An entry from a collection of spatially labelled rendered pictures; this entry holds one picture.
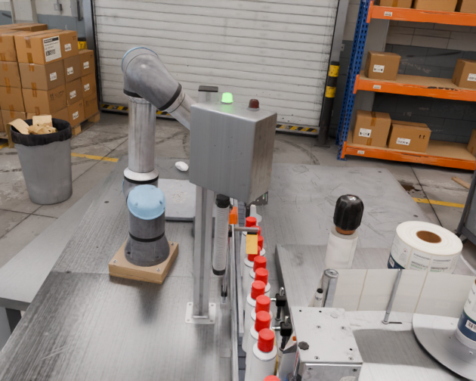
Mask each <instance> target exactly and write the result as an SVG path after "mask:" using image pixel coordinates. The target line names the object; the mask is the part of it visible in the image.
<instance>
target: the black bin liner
mask: <svg viewBox="0 0 476 381"><path fill-rule="evenodd" d="M51 121H52V125H53V128H56V129H57V130H58V131H57V132H54V133H49V134H41V135H28V134H22V133H21V132H20V131H18V130H17V129H16V128H15V127H14V126H13V125H12V126H11V127H10V130H11V139H12V141H13V142H14V143H15V144H22V145H25V146H27V147H28V146H36V145H44V144H50V143H52V142H54V141H66V140H67V139H71V137H72V129H71V125H70V123H69V122H67V121H66V120H63V119H55V118H51ZM24 122H25V123H26V124H27V125H28V126H31V125H33V122H32V119H26V120H24Z"/></svg>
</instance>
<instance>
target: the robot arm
mask: <svg viewBox="0 0 476 381"><path fill-rule="evenodd" d="M122 72H123V93H124V95H125V96H126V97H127V98H128V168H126V169H125V171H124V179H123V183H122V191H123V193H124V196H125V202H126V206H127V210H128V226H129V236H128V239H127V241H126V244H125V248H124V253H125V258H126V260H127V261H128V262H130V263H131V264H133V265H136V266H141V267H151V266H155V265H159V264H161V263H163V262H164V261H165V260H166V259H167V258H168V257H169V253H170V247H169V244H168V241H167V238H166V235H165V206H166V201H165V194H164V193H163V192H162V191H161V190H160V189H159V188H158V181H159V172H158V170H157V169H156V168H154V160H155V137H156V108H157V109H159V110H160V111H162V112H164V111H167V112H168V113H169V114H171V115H172V116H173V117H174V118H176V120H177V121H179V122H180V123H181V124H183V125H184V126H185V127H186V128H188V129H189V130H190V105H191V104H196V102H195V101H194V100H193V99H191V98H190V97H189V96H188V95H187V94H186V93H184V92H183V86H182V85H181V84H180V83H179V82H178V81H177V80H176V79H175V78H174V77H173V76H172V75H171V73H170V72H169V71H168V70H167V68H166V67H165V65H164V63H163V62H162V61H161V60H160V59H159V56H158V55H157V54H156V53H155V52H154V51H152V50H150V49H149V48H145V47H135V48H132V49H130V50H129V51H127V52H126V53H125V55H124V57H123V59H122ZM266 194H267V199H268V191H267V192H266V193H264V194H262V195H261V196H260V197H258V198H257V199H255V200H253V201H252V202H251V203H244V204H245V205H244V227H245V226H246V218H247V217H250V216H251V217H255V218H256V219H257V222H260V221H261V216H260V215H258V214H257V213H256V208H255V207H254V206H250V205H255V206H265V205H267V201H266Z"/></svg>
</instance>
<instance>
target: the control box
mask: <svg viewBox="0 0 476 381"><path fill-rule="evenodd" d="M221 100H222V99H218V102H214V101H202V102H199V103H196V104H191V105H190V179H189V182H190V183H191V184H195V185H198V186H200V187H204V188H206V189H208V190H211V191H214V192H216V193H219V194H223V195H225V196H227V197H231V198H233V199H235V200H239V201H241V202H244V203H251V202H252V201H253V200H255V199H257V198H258V197H260V196H261V195H262V194H264V193H266V192H267V191H268V190H269V187H270V174H271V166H272V159H273V152H274V139H275V131H276V124H277V113H276V112H274V111H270V110H264V109H261V108H260V109H259V110H257V111H253V110H248V105H245V104H238V103H235V102H233V103H232V104H223V103H221Z"/></svg>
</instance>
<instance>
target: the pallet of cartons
mask: <svg viewBox="0 0 476 381"><path fill-rule="evenodd" d="M50 115H51V118H55V119H63V120H66V121H67V122H69V123H70V125H71V129H72V137H71V139H70V140H72V139H74V138H75V137H76V136H78V135H80V134H81V133H83V132H84V131H85V130H87V129H89V128H90V127H92V126H93V125H94V124H96V123H97V122H100V113H99V110H98V106H97V88H96V79H95V63H94V50H85V49H79V47H78V39H77V32H76V31H72V30H65V29H50V30H48V25H47V24H43V23H15V24H9V25H2V26H0V140H1V139H3V138H5V139H8V136H7V131H6V125H7V124H8V123H10V122H12V121H14V120H16V119H22V120H26V119H32V116H50ZM86 119H88V122H87V123H85V124H84V125H80V123H81V122H83V121H85V120H86Z"/></svg>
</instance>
